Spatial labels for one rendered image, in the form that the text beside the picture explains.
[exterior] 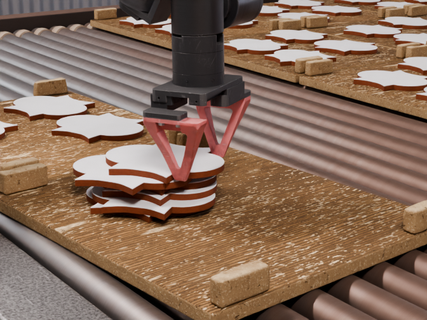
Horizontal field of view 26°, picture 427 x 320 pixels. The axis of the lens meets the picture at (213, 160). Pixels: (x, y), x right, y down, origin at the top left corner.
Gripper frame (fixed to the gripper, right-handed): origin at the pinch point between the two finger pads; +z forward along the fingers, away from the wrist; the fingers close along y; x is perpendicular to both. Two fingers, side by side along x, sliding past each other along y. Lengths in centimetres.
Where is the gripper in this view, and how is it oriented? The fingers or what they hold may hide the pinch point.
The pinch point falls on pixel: (200, 160)
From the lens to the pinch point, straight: 104.8
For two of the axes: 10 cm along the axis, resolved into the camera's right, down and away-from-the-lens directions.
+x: -9.0, -1.1, 4.2
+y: 4.3, -2.7, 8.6
